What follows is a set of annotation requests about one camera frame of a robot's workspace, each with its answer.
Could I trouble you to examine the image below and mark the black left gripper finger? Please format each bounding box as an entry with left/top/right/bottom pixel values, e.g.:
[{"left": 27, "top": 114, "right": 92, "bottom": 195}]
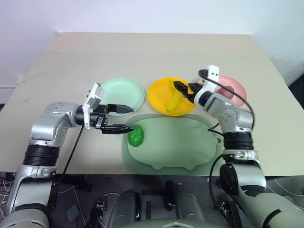
[
  {"left": 106, "top": 103, "right": 134, "bottom": 114},
  {"left": 101, "top": 123, "right": 134, "bottom": 136}
]

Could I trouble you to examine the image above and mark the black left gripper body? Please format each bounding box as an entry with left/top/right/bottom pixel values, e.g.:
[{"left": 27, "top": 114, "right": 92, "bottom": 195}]
[{"left": 89, "top": 104, "right": 110, "bottom": 130}]

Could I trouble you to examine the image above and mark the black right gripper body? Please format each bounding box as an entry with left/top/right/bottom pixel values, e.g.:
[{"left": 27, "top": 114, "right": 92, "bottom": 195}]
[{"left": 188, "top": 82, "right": 203, "bottom": 103}]

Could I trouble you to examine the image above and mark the yellow banana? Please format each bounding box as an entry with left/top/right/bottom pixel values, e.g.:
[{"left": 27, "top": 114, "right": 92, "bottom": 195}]
[{"left": 166, "top": 79, "right": 185, "bottom": 112}]

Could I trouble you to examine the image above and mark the green bumpy fruit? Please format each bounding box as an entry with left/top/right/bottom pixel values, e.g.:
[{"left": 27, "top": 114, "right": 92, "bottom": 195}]
[{"left": 127, "top": 124, "right": 145, "bottom": 147}]

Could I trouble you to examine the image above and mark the mint green plate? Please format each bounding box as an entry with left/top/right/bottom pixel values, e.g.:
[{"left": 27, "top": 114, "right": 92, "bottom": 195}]
[{"left": 99, "top": 77, "right": 145, "bottom": 117}]

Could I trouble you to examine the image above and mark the yellow plate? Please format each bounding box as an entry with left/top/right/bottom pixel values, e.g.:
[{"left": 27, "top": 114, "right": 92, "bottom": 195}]
[{"left": 147, "top": 76, "right": 198, "bottom": 117}]

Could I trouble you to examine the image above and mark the pink plate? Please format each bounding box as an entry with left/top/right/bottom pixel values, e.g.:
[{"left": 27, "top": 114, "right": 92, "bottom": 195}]
[{"left": 214, "top": 74, "right": 248, "bottom": 108}]

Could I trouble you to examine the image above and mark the pale green pig-shaped tray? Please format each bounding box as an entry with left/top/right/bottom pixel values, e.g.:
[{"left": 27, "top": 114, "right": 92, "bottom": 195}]
[{"left": 122, "top": 113, "right": 224, "bottom": 171}]

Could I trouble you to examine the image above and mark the dark rounded shape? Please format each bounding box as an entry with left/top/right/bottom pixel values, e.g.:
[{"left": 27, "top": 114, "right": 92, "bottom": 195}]
[
  {"left": 174, "top": 190, "right": 206, "bottom": 224},
  {"left": 111, "top": 189, "right": 142, "bottom": 225}
]

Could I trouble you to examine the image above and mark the blue-grey flat pad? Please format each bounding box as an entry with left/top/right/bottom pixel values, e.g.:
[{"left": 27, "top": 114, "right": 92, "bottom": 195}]
[{"left": 66, "top": 206, "right": 80, "bottom": 220}]

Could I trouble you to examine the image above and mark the grey-green robot torso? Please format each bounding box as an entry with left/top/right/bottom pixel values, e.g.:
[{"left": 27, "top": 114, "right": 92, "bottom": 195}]
[{"left": 125, "top": 218, "right": 216, "bottom": 228}]

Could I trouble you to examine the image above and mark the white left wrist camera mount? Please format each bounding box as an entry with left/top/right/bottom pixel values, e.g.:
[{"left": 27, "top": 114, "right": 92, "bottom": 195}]
[{"left": 83, "top": 82, "right": 106, "bottom": 130}]

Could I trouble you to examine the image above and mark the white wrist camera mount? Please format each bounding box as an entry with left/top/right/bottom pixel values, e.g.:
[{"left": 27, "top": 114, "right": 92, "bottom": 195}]
[
  {"left": 196, "top": 65, "right": 220, "bottom": 105},
  {"left": 83, "top": 82, "right": 106, "bottom": 130}
]

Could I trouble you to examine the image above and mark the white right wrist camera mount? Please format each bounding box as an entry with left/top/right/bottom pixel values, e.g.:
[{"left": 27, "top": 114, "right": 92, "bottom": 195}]
[{"left": 196, "top": 65, "right": 220, "bottom": 105}]

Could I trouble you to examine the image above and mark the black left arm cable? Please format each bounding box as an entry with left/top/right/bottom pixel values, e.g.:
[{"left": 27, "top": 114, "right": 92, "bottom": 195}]
[{"left": 57, "top": 123, "right": 84, "bottom": 190}]

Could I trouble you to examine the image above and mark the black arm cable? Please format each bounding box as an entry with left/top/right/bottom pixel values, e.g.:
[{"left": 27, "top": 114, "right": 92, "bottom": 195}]
[
  {"left": 197, "top": 68, "right": 257, "bottom": 216},
  {"left": 57, "top": 123, "right": 84, "bottom": 190}
]

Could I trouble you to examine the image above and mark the black table frame bar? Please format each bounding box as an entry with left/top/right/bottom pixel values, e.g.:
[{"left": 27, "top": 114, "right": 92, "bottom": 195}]
[{"left": 53, "top": 175, "right": 94, "bottom": 191}]

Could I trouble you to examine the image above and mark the black upright post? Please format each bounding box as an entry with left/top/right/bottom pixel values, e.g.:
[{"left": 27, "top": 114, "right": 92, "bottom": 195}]
[{"left": 164, "top": 180, "right": 176, "bottom": 211}]

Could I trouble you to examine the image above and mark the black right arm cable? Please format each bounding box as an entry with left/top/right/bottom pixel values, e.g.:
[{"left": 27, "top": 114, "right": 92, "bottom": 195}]
[{"left": 197, "top": 68, "right": 257, "bottom": 216}]

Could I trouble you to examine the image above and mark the white floor cable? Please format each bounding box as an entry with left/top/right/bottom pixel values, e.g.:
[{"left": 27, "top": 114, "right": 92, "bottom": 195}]
[{"left": 0, "top": 174, "right": 15, "bottom": 218}]

